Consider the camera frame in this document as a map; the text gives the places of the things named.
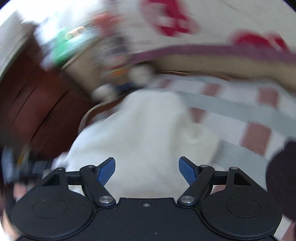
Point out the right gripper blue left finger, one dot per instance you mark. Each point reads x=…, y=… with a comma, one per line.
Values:
x=105, y=170

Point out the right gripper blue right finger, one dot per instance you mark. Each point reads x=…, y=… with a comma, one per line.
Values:
x=188, y=169

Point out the white fleece garment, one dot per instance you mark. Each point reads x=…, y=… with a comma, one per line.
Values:
x=147, y=136

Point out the dark wooden cabinet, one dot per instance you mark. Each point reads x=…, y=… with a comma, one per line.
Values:
x=40, y=109

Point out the checked bed sheet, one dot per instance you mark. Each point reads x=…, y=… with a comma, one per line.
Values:
x=253, y=119

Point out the dark knitted garment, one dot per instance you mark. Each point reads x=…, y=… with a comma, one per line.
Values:
x=280, y=179

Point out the beige bedside box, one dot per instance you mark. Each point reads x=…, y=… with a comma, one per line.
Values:
x=84, y=70

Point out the grey bunny plush toy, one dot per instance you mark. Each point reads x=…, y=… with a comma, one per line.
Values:
x=118, y=74

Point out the green plastic bag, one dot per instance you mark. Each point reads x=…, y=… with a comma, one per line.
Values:
x=68, y=43

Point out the grey patterned cabinet cloth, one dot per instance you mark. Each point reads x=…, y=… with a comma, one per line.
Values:
x=15, y=33

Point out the beige mattress edge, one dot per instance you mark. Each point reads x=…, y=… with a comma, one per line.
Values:
x=232, y=65

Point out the bear print bed cover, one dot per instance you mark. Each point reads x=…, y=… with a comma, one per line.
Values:
x=256, y=29

